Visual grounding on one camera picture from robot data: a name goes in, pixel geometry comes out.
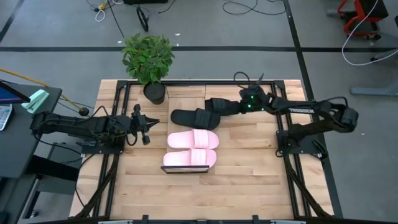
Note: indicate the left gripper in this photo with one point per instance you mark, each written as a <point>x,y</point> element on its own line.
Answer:
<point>136,124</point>

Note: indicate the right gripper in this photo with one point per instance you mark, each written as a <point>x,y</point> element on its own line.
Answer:
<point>256,99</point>

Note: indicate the black rubber slide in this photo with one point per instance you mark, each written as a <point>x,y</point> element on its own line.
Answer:
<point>219,106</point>
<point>192,119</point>

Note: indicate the pink rubber slide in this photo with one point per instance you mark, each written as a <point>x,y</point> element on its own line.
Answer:
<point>183,158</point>
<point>186,140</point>

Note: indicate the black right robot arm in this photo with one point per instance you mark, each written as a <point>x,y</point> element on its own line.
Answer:
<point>298,109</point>

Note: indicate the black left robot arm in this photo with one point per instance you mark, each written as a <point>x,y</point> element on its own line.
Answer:
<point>71,124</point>

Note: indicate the small black antenna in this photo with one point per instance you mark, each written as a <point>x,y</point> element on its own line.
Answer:
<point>260,79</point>

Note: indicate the potted green plant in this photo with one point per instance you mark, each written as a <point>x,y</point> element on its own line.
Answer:
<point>147,59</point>

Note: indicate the black desk support beam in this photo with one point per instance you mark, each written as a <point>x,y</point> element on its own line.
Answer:
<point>53,168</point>

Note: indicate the mint green stapler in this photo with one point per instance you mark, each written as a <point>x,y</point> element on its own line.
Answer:
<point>35,100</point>

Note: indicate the yellow plug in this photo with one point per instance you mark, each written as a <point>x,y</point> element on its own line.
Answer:
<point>101,6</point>

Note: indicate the black side desk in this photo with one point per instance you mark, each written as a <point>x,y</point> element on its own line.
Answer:
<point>25,140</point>

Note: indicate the grey desk foot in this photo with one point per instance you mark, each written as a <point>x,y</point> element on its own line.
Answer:
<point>387,55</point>
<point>373,91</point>

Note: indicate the yellow rod with black knob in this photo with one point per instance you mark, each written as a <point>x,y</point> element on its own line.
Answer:
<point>18,75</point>

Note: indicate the dark tablet screen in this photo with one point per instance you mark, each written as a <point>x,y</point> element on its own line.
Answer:
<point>9,95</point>

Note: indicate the grey calculator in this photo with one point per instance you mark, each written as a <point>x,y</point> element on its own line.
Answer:
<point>4,116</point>

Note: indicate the black aluminium table frame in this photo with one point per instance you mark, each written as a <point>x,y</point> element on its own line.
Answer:
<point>217,82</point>

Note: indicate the wooden shelf with black frame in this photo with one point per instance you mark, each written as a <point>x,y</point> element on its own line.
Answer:
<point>177,104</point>

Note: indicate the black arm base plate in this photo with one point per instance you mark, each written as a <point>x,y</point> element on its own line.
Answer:
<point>102,149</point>
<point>308,146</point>

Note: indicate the red frame stool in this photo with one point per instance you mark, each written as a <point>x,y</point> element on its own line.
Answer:
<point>373,7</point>

